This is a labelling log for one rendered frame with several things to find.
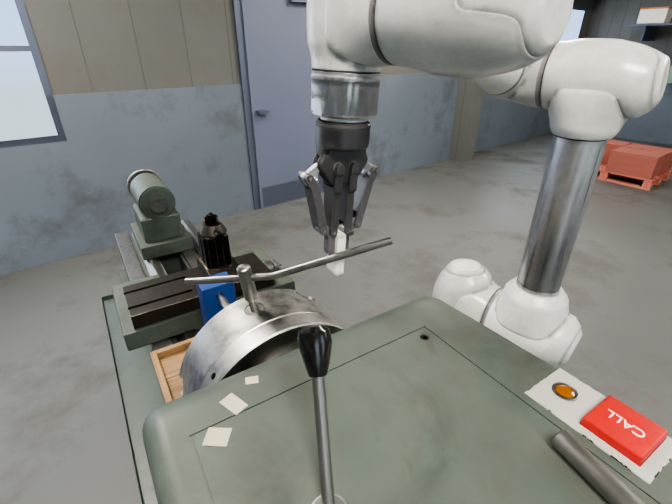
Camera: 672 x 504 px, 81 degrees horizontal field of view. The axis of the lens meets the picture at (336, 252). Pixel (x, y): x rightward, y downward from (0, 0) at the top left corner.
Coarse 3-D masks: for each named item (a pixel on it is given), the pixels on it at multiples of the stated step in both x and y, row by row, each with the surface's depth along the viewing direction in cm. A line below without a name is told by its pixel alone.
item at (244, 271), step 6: (246, 264) 62; (240, 270) 61; (246, 270) 61; (240, 276) 61; (246, 276) 61; (240, 282) 62; (246, 282) 62; (252, 282) 63; (246, 288) 62; (252, 288) 63; (246, 294) 63; (252, 294) 63; (246, 300) 64; (252, 300) 64; (252, 306) 65
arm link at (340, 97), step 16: (320, 80) 48; (336, 80) 47; (352, 80) 47; (368, 80) 48; (320, 96) 49; (336, 96) 48; (352, 96) 48; (368, 96) 49; (320, 112) 50; (336, 112) 49; (352, 112) 49; (368, 112) 50
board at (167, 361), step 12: (168, 348) 106; (180, 348) 107; (156, 360) 102; (168, 360) 105; (180, 360) 105; (156, 372) 98; (168, 372) 101; (168, 384) 97; (180, 384) 97; (168, 396) 91; (180, 396) 94
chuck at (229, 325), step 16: (240, 304) 68; (272, 304) 67; (288, 304) 68; (304, 304) 70; (320, 304) 76; (224, 320) 65; (240, 320) 64; (256, 320) 63; (208, 336) 65; (224, 336) 63; (240, 336) 61; (192, 352) 65; (208, 352) 62; (192, 368) 64; (208, 368) 61; (192, 384) 63
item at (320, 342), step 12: (300, 336) 35; (312, 336) 35; (324, 336) 35; (300, 348) 35; (312, 348) 35; (324, 348) 35; (312, 360) 35; (324, 360) 35; (312, 372) 35; (324, 372) 35
